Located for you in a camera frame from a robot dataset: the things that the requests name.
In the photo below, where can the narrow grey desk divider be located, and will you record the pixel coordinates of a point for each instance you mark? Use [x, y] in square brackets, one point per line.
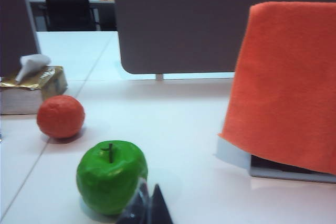
[15, 19]

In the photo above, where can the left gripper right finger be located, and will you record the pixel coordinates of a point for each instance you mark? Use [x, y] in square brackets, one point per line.
[160, 208]

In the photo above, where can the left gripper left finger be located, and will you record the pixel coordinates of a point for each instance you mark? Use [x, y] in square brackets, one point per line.
[139, 208]

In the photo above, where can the orange toy fruit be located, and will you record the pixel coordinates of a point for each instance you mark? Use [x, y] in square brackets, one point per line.
[61, 116]

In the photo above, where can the white tissue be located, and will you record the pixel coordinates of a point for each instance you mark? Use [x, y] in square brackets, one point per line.
[32, 62]

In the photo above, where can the white and tan objects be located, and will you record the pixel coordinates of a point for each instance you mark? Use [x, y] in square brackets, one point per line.
[31, 95]

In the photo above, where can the wide grey-brown desk divider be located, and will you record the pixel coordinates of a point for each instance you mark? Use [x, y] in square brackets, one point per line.
[183, 24]

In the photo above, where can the green toy apple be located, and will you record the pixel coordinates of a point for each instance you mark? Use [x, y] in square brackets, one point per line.
[110, 179]

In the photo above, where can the orange microfibre cloth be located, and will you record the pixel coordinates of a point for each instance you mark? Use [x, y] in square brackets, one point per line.
[283, 77]

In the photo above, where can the grey divider support clip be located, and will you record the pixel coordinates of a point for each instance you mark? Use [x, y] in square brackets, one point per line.
[159, 77]

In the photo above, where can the standing mirror with white frame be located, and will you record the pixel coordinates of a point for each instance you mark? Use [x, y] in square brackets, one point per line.
[233, 153]

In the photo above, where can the black office chair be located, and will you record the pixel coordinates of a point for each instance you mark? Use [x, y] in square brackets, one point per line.
[68, 1]

